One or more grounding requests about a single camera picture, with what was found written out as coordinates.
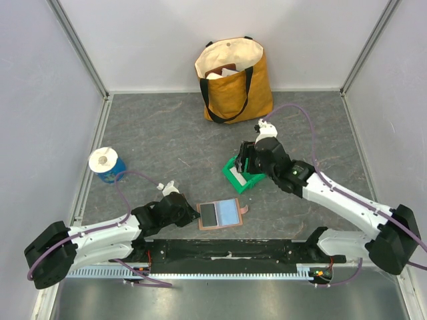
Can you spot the blue white tissue roll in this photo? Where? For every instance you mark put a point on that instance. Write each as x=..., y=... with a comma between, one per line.
x=107, y=164

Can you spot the left aluminium frame post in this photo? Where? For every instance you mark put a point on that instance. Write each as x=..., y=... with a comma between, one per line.
x=78, y=46

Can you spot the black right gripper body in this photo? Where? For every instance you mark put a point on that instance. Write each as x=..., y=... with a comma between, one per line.
x=246, y=157

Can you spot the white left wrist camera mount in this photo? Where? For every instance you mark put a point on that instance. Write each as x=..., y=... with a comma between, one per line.
x=167, y=189

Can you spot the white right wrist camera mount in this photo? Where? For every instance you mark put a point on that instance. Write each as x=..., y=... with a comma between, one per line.
x=265, y=129

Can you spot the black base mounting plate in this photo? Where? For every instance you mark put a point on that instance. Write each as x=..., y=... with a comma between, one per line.
x=228, y=256

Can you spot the grey slotted cable duct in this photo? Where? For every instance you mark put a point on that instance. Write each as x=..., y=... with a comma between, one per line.
x=121, y=272

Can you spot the white paper in bag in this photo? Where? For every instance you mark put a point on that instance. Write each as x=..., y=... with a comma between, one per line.
x=228, y=71

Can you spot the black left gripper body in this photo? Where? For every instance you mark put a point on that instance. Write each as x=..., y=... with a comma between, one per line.
x=183, y=217

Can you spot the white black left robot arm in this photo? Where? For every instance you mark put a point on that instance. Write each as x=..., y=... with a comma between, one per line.
x=60, y=249

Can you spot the aluminium frame post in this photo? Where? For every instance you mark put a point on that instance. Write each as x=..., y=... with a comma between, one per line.
x=78, y=46
x=374, y=36

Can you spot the right aluminium frame post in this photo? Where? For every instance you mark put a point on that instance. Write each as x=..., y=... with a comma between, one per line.
x=374, y=36

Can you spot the mustard yellow tote bag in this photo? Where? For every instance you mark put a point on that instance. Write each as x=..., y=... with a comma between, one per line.
x=240, y=97

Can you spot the green plastic bin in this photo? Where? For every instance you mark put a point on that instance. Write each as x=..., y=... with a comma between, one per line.
x=252, y=180

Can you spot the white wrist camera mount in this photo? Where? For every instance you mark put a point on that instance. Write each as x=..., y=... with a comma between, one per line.
x=167, y=189
x=265, y=129

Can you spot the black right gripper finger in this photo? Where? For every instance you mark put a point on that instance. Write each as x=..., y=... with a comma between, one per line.
x=246, y=149
x=240, y=163

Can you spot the pink leather card holder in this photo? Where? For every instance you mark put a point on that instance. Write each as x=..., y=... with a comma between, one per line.
x=229, y=214

